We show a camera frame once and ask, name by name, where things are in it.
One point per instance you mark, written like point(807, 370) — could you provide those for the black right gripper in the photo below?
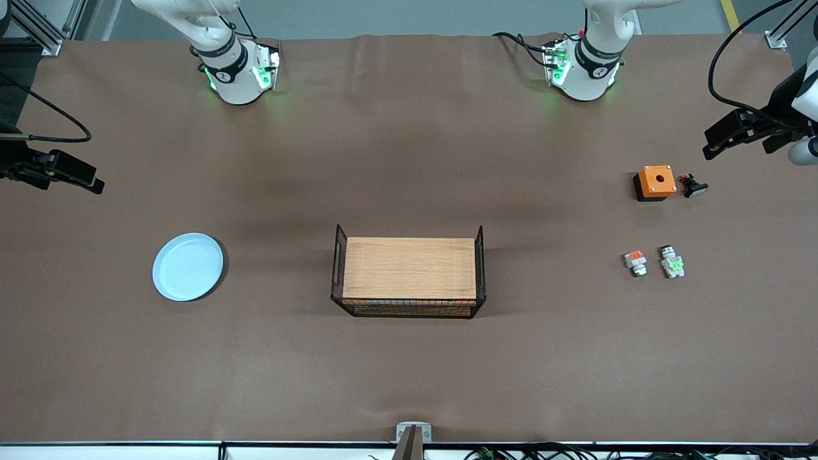
point(14, 164)

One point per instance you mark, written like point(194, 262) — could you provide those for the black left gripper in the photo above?
point(779, 121)

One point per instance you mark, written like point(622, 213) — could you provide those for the red button green contact block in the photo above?
point(672, 263)

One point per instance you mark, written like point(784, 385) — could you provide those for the light blue round plate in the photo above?
point(188, 267)

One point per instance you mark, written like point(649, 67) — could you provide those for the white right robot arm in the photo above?
point(233, 73)

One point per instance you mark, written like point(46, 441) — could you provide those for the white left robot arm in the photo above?
point(591, 70)

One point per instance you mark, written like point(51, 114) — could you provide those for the green-lit arm base box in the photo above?
point(556, 64)
point(265, 67)

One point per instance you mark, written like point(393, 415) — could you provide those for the black push button head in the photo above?
point(693, 187)

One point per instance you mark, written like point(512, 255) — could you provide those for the brown table cover sheet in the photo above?
point(192, 358)

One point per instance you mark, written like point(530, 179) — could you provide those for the orange button enclosure box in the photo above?
point(656, 181)

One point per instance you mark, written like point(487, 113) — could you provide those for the aluminium frame profile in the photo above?
point(38, 32)
point(783, 32)

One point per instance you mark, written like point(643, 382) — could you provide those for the button switch orange contact block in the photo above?
point(636, 262)

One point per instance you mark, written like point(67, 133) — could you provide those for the white table edge rail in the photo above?
point(115, 451)

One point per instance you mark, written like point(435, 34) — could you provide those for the grey metal camera mount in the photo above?
point(413, 434)

